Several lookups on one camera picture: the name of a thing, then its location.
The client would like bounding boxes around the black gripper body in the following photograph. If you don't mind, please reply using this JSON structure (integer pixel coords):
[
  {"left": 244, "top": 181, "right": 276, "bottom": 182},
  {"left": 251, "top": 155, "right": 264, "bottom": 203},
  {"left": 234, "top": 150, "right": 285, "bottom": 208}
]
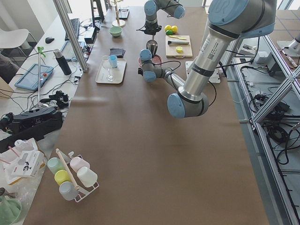
[{"left": 137, "top": 23, "right": 162, "bottom": 36}]

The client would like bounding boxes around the stainless steel ice scoop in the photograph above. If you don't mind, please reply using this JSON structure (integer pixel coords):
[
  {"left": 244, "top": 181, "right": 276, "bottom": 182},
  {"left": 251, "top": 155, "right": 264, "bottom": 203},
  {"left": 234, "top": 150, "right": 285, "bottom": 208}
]
[{"left": 146, "top": 36, "right": 158, "bottom": 58}]

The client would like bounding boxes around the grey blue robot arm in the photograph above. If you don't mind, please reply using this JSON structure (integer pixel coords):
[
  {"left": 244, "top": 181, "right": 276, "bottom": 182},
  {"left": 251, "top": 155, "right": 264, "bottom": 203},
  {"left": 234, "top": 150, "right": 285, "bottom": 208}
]
[
  {"left": 136, "top": 0, "right": 185, "bottom": 36},
  {"left": 138, "top": 0, "right": 277, "bottom": 118}
]

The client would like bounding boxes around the light blue plastic cup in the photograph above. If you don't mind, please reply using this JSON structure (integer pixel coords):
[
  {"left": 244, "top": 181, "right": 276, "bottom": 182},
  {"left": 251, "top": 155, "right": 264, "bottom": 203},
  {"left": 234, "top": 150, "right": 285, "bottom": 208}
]
[{"left": 109, "top": 54, "right": 118, "bottom": 68}]

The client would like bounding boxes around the pink cup on rack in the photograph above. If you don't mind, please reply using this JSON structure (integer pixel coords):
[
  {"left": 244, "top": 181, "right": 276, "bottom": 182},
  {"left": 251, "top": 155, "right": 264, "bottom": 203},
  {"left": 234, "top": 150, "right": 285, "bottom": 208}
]
[{"left": 70, "top": 157, "right": 90, "bottom": 173}]

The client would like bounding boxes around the white cup on rack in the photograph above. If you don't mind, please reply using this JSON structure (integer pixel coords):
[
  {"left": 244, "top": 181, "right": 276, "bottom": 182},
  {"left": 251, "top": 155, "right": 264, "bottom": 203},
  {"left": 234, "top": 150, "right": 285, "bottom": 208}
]
[{"left": 77, "top": 166, "right": 98, "bottom": 188}]

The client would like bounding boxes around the green cup on rack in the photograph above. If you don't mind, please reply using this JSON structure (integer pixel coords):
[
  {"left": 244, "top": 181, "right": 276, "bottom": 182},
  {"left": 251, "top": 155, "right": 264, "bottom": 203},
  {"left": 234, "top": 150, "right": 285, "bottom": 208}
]
[{"left": 47, "top": 157, "right": 65, "bottom": 175}]

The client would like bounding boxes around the yellow cup on rack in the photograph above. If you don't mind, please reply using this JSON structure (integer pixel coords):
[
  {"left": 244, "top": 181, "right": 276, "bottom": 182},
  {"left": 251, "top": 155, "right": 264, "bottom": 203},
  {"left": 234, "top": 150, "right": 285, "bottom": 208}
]
[{"left": 54, "top": 170, "right": 71, "bottom": 186}]

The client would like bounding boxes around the grey cup on rack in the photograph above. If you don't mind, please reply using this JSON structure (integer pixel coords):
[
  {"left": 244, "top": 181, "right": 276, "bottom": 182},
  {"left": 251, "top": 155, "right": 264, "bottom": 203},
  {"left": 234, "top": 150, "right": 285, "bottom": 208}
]
[{"left": 59, "top": 181, "right": 79, "bottom": 201}]

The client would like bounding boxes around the lower whole yellow lemon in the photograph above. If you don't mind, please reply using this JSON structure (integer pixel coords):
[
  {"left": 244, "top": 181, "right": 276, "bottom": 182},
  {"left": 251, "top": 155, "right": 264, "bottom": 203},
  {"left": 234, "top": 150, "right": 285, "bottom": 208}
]
[{"left": 165, "top": 24, "right": 172, "bottom": 31}]

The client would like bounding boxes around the whole yellow lemon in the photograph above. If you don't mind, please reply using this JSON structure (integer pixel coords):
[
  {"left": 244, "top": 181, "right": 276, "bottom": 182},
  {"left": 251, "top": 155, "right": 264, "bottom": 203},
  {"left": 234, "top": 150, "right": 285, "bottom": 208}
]
[
  {"left": 165, "top": 24, "right": 172, "bottom": 31},
  {"left": 171, "top": 25, "right": 178, "bottom": 33}
]

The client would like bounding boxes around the green lime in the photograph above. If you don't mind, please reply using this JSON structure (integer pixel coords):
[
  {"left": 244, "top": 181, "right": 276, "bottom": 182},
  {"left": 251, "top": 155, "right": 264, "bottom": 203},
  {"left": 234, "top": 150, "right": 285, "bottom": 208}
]
[{"left": 165, "top": 30, "right": 173, "bottom": 36}]

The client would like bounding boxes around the steel muddler black tip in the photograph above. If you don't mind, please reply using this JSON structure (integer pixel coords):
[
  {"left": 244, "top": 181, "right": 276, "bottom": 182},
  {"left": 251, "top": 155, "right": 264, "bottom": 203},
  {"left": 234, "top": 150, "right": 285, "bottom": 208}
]
[{"left": 167, "top": 40, "right": 189, "bottom": 45}]

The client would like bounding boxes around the yellow plastic knife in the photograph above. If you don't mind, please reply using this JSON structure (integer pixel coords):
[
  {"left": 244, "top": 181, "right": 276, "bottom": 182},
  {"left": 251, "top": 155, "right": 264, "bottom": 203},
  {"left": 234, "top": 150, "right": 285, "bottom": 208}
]
[{"left": 169, "top": 35, "right": 186, "bottom": 40}]

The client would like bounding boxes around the upper whole yellow lemon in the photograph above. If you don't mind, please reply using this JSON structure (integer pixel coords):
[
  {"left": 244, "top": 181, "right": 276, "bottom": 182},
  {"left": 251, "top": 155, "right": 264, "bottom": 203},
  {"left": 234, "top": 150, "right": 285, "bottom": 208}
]
[{"left": 171, "top": 25, "right": 178, "bottom": 33}]

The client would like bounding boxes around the bamboo cutting board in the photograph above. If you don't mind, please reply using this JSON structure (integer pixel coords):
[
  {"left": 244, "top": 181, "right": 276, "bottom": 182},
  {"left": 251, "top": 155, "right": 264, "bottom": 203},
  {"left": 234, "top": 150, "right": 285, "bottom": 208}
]
[{"left": 165, "top": 35, "right": 193, "bottom": 58}]

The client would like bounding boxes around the pink bowl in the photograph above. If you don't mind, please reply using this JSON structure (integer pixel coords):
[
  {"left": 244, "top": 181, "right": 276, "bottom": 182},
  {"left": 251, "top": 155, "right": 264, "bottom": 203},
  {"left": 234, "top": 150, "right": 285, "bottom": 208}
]
[{"left": 138, "top": 55, "right": 162, "bottom": 67}]

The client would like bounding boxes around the wooden mug tree stand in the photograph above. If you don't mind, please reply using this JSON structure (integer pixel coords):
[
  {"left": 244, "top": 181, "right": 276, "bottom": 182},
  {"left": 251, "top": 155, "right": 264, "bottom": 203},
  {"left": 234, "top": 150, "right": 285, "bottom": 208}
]
[{"left": 110, "top": 0, "right": 126, "bottom": 27}]

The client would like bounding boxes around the mint green ceramic bowl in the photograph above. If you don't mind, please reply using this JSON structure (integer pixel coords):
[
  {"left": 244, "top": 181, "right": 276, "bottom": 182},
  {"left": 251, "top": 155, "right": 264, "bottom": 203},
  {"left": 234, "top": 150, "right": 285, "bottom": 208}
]
[{"left": 109, "top": 26, "right": 122, "bottom": 38}]

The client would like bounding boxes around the halved lemon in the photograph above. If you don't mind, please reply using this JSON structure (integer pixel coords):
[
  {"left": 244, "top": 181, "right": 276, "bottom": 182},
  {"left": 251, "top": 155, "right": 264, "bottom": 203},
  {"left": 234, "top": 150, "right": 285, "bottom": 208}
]
[{"left": 176, "top": 46, "right": 183, "bottom": 53}]

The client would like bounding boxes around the clear wine glass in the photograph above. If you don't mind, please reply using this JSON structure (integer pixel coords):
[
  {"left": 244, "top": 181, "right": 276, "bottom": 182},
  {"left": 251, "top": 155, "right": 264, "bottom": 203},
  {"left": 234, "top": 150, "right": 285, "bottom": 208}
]
[{"left": 102, "top": 55, "right": 113, "bottom": 82}]

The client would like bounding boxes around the cream rectangular serving tray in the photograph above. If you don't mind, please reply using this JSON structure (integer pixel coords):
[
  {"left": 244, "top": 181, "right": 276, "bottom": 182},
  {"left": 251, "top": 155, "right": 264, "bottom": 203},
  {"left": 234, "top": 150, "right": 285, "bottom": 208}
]
[{"left": 95, "top": 59, "right": 127, "bottom": 84}]

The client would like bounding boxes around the black computer keyboard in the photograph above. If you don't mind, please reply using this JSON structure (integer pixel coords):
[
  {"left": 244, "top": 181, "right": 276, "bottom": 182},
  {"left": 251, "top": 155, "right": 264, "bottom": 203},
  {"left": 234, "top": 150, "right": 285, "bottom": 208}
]
[{"left": 69, "top": 18, "right": 80, "bottom": 39}]

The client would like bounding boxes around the black water bottle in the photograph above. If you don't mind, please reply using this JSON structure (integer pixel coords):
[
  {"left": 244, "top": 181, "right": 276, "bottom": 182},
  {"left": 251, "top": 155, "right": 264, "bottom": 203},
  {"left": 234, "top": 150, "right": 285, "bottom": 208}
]
[{"left": 53, "top": 49, "right": 72, "bottom": 75}]

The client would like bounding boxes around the black computer mouse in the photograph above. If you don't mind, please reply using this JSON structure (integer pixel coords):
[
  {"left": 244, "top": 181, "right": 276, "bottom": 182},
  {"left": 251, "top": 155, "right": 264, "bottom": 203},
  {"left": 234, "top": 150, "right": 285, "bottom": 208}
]
[{"left": 45, "top": 37, "right": 54, "bottom": 44}]

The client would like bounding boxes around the grey power adapter box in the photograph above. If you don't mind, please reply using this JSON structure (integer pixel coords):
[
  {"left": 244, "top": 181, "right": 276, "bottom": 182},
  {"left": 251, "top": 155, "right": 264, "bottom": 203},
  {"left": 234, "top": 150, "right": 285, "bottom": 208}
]
[{"left": 254, "top": 51, "right": 281, "bottom": 76}]

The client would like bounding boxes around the blue teach pendant tablet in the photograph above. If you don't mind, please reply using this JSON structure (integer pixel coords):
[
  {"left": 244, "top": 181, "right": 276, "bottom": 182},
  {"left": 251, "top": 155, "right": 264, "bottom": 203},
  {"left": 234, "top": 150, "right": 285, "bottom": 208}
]
[{"left": 15, "top": 63, "right": 54, "bottom": 91}]

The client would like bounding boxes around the white chair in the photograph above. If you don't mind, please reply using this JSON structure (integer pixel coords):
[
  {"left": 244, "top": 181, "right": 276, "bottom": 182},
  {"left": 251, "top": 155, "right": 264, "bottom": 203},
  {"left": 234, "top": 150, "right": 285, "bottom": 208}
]
[{"left": 0, "top": 29, "right": 38, "bottom": 59}]

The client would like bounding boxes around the black equipment case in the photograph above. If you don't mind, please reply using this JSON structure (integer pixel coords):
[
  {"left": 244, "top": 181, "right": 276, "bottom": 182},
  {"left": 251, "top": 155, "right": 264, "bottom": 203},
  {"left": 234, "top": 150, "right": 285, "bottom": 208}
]
[{"left": 0, "top": 107, "right": 63, "bottom": 153}]

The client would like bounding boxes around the white product box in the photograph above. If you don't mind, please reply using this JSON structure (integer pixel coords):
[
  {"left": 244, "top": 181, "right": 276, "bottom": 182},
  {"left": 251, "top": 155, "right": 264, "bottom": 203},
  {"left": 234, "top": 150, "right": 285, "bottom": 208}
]
[{"left": 11, "top": 150, "right": 45, "bottom": 178}]

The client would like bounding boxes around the black picture frame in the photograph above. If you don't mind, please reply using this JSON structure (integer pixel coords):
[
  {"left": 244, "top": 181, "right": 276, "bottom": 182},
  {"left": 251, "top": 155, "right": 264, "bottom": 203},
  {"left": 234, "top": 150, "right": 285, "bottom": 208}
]
[{"left": 118, "top": 8, "right": 129, "bottom": 20}]

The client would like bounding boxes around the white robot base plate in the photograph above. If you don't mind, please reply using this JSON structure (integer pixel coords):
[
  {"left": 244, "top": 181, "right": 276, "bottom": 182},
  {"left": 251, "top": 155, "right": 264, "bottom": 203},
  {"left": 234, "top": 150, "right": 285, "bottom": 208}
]
[{"left": 185, "top": 61, "right": 222, "bottom": 83}]

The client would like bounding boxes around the aluminium frame post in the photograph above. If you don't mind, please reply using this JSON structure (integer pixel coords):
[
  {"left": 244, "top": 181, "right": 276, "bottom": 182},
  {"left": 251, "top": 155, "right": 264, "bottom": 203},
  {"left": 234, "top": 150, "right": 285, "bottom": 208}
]
[{"left": 53, "top": 0, "right": 88, "bottom": 72}]

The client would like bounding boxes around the white wire cup rack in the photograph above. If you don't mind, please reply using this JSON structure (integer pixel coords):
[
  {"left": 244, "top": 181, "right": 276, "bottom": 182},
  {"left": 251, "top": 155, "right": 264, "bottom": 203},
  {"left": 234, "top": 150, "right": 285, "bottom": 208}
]
[{"left": 55, "top": 148, "right": 100, "bottom": 203}]

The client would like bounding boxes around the wooden rack handle rod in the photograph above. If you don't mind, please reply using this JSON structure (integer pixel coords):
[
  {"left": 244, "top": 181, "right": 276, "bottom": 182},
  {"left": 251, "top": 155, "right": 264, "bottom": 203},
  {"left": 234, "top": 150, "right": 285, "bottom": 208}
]
[{"left": 55, "top": 148, "right": 79, "bottom": 190}]

